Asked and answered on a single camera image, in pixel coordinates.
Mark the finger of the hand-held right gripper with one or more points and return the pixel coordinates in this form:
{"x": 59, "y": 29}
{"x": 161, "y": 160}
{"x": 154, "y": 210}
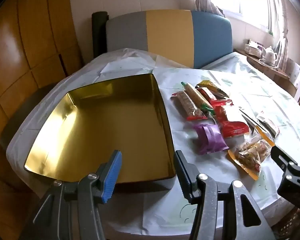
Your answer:
{"x": 280, "y": 156}

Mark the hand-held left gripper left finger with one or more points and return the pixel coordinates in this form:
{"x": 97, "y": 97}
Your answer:
{"x": 112, "y": 175}

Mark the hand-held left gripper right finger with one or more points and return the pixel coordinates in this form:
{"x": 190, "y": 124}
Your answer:
{"x": 187, "y": 180}

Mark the orange-edged clear seed bag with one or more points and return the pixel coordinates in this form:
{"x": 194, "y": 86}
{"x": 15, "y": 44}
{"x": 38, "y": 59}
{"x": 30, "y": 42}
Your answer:
{"x": 250, "y": 155}

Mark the white snack packet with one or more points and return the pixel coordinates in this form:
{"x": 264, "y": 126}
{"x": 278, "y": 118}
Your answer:
{"x": 267, "y": 123}

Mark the gold tin box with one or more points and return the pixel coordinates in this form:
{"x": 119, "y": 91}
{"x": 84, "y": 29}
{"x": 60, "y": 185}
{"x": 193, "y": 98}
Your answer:
{"x": 102, "y": 130}

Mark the purple snack packet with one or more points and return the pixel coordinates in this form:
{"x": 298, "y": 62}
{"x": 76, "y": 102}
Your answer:
{"x": 211, "y": 138}

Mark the large red snack packet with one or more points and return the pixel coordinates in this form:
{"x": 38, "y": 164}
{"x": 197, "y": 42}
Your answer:
{"x": 231, "y": 127}

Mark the red-ended grain bar packet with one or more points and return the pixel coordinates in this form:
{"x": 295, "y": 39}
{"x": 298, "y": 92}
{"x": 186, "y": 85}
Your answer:
{"x": 187, "y": 105}

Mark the small red gold-print packet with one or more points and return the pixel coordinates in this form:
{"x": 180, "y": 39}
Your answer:
{"x": 221, "y": 103}

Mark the green-ended grain bar packet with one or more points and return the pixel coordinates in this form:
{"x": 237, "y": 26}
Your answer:
{"x": 197, "y": 97}

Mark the yellow snack packet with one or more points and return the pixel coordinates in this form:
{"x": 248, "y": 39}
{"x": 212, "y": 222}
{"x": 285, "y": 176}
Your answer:
{"x": 207, "y": 83}

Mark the wooden side table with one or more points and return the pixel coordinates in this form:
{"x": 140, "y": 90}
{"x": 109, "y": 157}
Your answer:
{"x": 277, "y": 73}

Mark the white teapot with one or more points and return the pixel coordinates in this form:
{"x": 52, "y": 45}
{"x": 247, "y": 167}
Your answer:
{"x": 269, "y": 53}

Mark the tissue box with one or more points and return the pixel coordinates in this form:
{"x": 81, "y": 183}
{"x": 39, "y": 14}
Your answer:
{"x": 252, "y": 48}

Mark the black rolled mat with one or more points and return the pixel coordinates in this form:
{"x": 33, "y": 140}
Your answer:
{"x": 98, "y": 30}

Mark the grey yellow blue chair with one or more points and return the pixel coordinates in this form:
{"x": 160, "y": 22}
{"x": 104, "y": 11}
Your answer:
{"x": 170, "y": 32}

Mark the window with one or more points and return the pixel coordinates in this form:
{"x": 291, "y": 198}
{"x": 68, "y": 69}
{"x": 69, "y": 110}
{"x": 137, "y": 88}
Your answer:
{"x": 245, "y": 0}

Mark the wooden wardrobe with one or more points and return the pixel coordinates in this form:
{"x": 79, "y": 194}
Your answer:
{"x": 27, "y": 42}

